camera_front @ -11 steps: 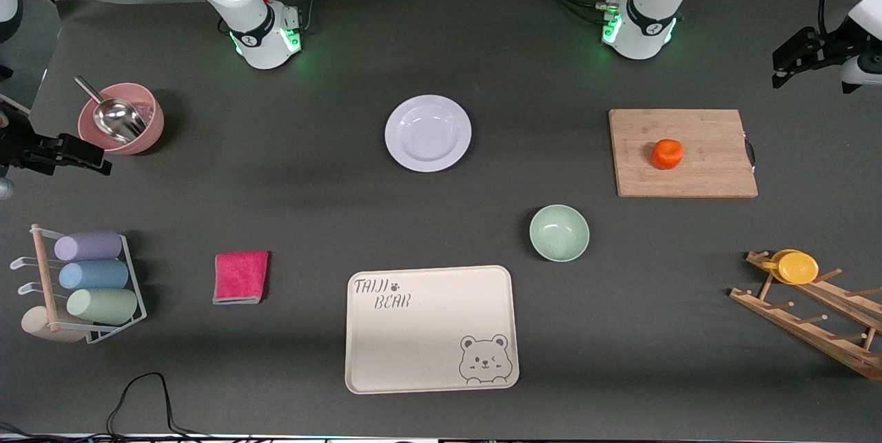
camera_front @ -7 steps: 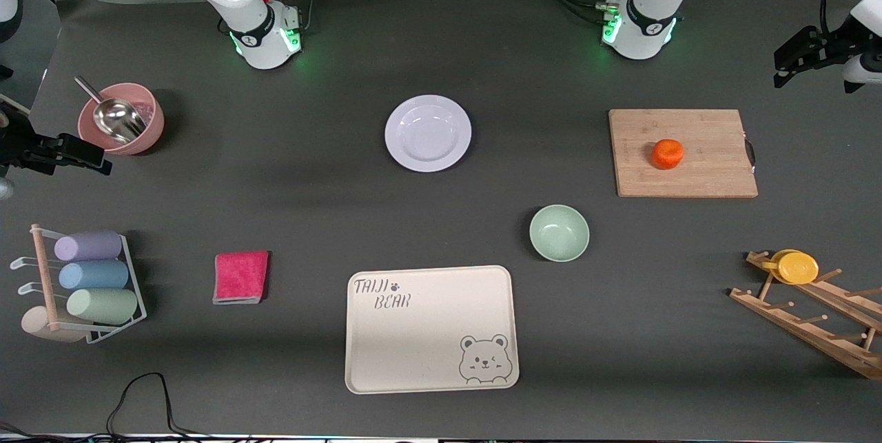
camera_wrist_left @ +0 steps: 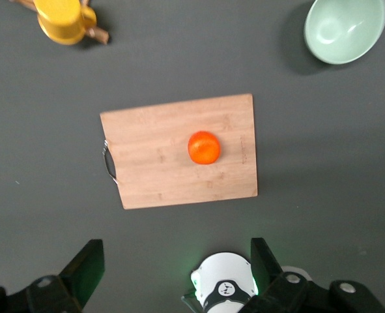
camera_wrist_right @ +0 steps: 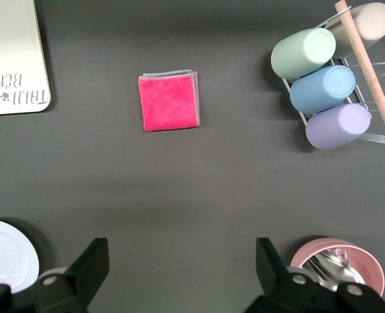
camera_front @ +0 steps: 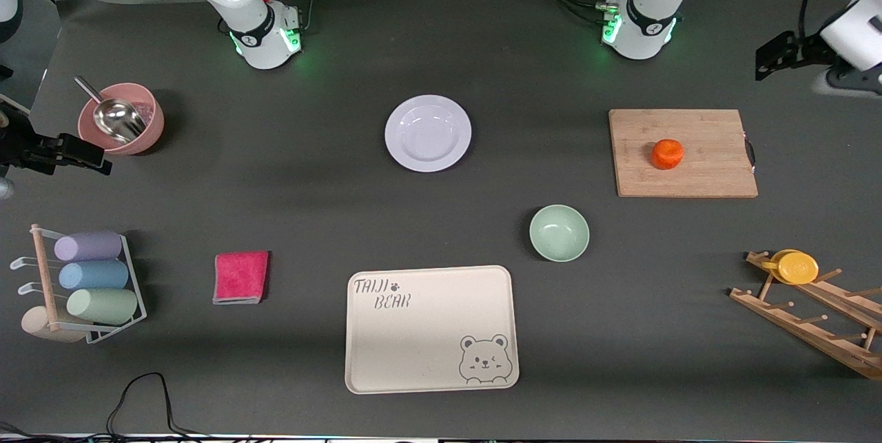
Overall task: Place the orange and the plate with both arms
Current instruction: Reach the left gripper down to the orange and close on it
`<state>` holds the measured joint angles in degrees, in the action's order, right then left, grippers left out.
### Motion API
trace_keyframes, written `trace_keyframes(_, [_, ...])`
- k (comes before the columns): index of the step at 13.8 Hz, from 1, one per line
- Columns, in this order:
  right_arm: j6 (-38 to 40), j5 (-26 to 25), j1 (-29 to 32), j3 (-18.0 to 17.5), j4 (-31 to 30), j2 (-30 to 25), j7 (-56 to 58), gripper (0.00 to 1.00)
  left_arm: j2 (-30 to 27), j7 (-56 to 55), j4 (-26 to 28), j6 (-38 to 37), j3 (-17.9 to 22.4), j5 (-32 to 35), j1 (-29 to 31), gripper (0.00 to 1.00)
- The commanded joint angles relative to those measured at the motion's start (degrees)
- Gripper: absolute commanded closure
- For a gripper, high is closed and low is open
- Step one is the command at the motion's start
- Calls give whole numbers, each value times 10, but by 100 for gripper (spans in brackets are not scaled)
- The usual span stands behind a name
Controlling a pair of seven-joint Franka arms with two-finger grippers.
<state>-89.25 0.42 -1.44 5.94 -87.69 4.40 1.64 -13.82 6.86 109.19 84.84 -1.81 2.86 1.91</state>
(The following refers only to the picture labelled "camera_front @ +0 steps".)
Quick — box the orange fruit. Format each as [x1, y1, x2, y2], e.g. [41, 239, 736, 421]
[651, 139, 685, 170]

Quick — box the white round plate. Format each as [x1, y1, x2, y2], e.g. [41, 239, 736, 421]
[384, 95, 473, 173]

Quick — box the metal scoop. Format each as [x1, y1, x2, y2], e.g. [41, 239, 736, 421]
[74, 76, 147, 143]

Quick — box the pink bowl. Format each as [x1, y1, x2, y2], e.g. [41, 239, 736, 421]
[77, 83, 165, 156]

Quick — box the purple cup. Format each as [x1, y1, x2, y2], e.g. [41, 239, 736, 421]
[54, 231, 123, 262]

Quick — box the blue cup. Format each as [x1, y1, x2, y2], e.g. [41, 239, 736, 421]
[59, 260, 130, 291]

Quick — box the wooden cutting board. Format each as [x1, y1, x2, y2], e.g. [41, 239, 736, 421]
[608, 109, 759, 198]

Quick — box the green cup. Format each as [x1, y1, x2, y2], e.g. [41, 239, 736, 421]
[66, 288, 139, 325]

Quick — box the beige cup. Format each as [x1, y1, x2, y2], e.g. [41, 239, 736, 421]
[21, 306, 90, 344]

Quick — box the pink folded cloth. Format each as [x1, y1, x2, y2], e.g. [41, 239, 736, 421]
[212, 251, 270, 305]

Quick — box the yellow cup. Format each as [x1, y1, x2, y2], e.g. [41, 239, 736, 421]
[761, 249, 820, 285]

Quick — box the wooden peg dish rack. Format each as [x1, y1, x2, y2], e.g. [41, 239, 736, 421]
[729, 251, 882, 381]

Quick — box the pale green bowl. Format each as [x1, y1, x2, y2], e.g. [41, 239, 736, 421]
[529, 205, 591, 262]

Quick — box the cream bear print tray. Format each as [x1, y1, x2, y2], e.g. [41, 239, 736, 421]
[345, 265, 520, 395]

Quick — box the white wire cup rack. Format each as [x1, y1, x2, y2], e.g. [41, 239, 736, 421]
[10, 223, 147, 344]

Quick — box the black looped cable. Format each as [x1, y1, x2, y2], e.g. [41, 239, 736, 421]
[103, 372, 207, 438]

